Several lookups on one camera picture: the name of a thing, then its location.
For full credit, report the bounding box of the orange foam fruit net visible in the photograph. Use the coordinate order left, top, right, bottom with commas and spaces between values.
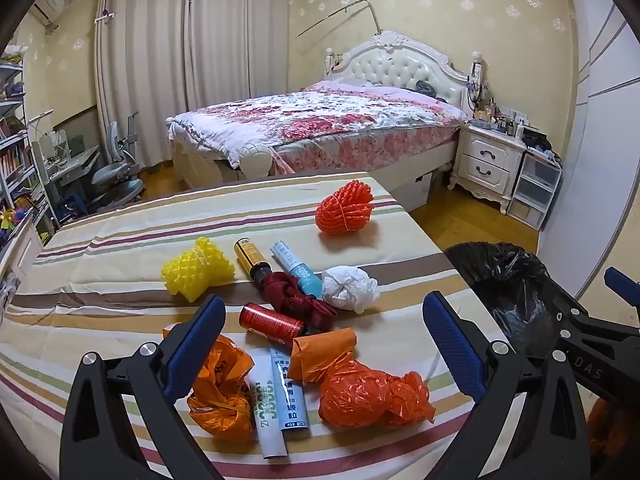
315, 179, 375, 236

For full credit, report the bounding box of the white air conditioner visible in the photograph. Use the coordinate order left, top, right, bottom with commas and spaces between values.
32, 0, 66, 26

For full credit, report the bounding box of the sliding wardrobe door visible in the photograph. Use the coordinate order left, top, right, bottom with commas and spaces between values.
537, 0, 640, 311

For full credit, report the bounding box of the dark garment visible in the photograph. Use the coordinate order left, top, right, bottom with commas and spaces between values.
415, 79, 451, 98

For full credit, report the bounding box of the thin metal pole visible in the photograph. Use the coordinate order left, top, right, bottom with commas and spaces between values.
297, 0, 388, 38

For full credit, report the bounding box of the white packet green print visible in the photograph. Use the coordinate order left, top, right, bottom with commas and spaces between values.
250, 380, 288, 460

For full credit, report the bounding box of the white bookshelf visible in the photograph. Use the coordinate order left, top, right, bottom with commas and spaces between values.
0, 45, 53, 261

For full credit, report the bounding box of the beige curtain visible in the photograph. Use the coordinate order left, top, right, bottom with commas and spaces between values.
95, 0, 291, 168

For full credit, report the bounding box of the person's right forearm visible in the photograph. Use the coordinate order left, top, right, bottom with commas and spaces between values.
587, 400, 640, 480

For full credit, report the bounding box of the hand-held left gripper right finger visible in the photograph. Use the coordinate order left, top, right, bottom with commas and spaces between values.
422, 291, 596, 480

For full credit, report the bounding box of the amber bottle black cap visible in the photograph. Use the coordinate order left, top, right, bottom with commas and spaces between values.
234, 238, 273, 283

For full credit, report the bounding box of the floral quilt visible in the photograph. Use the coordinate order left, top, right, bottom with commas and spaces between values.
167, 89, 468, 171

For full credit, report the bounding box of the white paper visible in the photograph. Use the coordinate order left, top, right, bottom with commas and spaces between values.
321, 266, 381, 315

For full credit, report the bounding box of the striped tablecloth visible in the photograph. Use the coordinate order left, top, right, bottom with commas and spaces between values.
0, 172, 506, 480

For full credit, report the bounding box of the yellow foam fruit net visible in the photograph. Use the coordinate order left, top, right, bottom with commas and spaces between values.
161, 237, 236, 303

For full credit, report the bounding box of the dark red cloth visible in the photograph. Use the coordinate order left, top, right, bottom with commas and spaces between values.
262, 271, 340, 332

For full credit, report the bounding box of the cluster of small bottles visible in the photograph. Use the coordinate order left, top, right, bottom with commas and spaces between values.
467, 95, 531, 136

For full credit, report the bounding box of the teal and white tube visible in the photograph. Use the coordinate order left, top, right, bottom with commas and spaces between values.
271, 241, 323, 298

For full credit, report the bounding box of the colourful toy pile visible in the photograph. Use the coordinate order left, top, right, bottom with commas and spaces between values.
0, 195, 38, 246

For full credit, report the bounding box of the dark clothes pile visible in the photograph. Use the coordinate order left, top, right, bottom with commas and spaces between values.
520, 127, 563, 163

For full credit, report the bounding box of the white storage box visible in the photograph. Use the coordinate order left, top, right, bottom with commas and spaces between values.
387, 172, 433, 211

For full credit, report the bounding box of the orange plastic bag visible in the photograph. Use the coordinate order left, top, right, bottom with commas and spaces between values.
162, 325, 253, 443
287, 327, 437, 430

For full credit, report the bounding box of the white bed tufted headboard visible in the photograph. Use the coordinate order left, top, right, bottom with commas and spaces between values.
167, 30, 481, 213

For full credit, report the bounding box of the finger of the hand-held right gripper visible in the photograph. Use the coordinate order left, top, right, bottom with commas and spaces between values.
603, 267, 640, 311
552, 302, 640, 356

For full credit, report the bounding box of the plastic drawer unit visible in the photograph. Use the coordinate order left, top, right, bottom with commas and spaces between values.
507, 149, 563, 231

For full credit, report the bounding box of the grey study desk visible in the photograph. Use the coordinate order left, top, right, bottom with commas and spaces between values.
30, 110, 101, 221

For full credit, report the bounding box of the white nightstand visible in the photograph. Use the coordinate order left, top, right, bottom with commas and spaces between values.
448, 124, 527, 215

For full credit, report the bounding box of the grey desk chair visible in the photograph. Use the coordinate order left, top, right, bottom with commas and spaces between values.
90, 112, 147, 206

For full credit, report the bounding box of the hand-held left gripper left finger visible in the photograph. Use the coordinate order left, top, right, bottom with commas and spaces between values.
60, 294, 227, 480

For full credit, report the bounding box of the white packet blue print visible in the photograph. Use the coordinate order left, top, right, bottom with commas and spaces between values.
269, 345, 310, 433

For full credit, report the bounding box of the trash bin black liner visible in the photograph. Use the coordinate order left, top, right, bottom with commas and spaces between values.
445, 241, 581, 361

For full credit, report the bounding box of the red bottle black cap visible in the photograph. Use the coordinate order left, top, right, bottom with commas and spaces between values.
239, 302, 306, 341

